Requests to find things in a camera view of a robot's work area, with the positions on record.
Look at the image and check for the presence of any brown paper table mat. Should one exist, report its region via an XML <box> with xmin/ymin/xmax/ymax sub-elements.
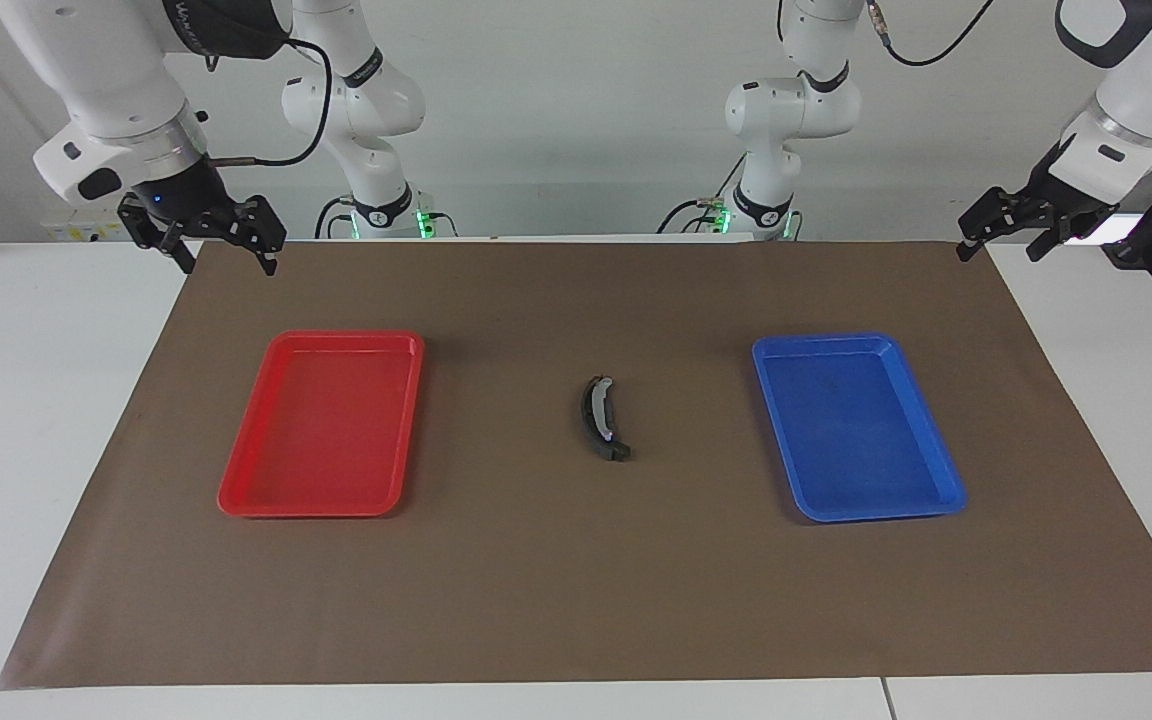
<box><xmin>0</xmin><ymin>240</ymin><xmax>1152</xmax><ymax>691</ymax></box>

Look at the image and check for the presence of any red plastic tray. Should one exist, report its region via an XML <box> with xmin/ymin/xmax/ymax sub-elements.
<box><xmin>217</xmin><ymin>331</ymin><xmax>426</xmax><ymax>519</ymax></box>

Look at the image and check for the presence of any blue plastic tray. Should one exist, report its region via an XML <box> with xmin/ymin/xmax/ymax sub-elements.
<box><xmin>752</xmin><ymin>333</ymin><xmax>968</xmax><ymax>523</ymax></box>

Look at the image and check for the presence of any black base cable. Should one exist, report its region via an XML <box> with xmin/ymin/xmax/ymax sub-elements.
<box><xmin>314</xmin><ymin>195</ymin><xmax>357</xmax><ymax>240</ymax></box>
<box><xmin>658</xmin><ymin>155</ymin><xmax>749</xmax><ymax>237</ymax></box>

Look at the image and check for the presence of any white box with yellow label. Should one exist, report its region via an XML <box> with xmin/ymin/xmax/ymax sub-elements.
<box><xmin>41</xmin><ymin>208</ymin><xmax>132</xmax><ymax>243</ymax></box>

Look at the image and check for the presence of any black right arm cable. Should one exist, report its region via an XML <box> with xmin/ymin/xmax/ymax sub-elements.
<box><xmin>204</xmin><ymin>38</ymin><xmax>335</xmax><ymax>167</ymax></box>

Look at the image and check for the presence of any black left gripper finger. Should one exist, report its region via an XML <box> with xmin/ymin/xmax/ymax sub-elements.
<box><xmin>958</xmin><ymin>190</ymin><xmax>1027</xmax><ymax>263</ymax></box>
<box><xmin>1028</xmin><ymin>215</ymin><xmax>1087</xmax><ymax>263</ymax></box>

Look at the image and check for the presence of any black right base cable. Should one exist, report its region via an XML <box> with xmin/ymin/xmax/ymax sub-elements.
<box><xmin>314</xmin><ymin>195</ymin><xmax>357</xmax><ymax>240</ymax></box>

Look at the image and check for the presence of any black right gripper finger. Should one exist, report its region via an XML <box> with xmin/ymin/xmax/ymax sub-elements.
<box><xmin>118</xmin><ymin>195</ymin><xmax>197</xmax><ymax>274</ymax></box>
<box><xmin>201</xmin><ymin>197</ymin><xmax>287</xmax><ymax>276</ymax></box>

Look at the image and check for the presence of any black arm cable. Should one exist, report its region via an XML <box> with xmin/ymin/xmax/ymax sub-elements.
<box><xmin>204</xmin><ymin>38</ymin><xmax>335</xmax><ymax>167</ymax></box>
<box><xmin>866</xmin><ymin>0</ymin><xmax>997</xmax><ymax>69</ymax></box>

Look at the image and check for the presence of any black left base cable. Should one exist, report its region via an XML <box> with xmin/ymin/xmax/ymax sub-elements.
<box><xmin>658</xmin><ymin>155</ymin><xmax>749</xmax><ymax>237</ymax></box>

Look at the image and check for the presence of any dark brake pad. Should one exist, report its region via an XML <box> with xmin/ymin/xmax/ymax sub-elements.
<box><xmin>573</xmin><ymin>385</ymin><xmax>635</xmax><ymax>464</ymax></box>

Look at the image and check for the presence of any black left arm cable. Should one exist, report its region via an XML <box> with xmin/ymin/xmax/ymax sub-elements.
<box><xmin>866</xmin><ymin>0</ymin><xmax>997</xmax><ymax>69</ymax></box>

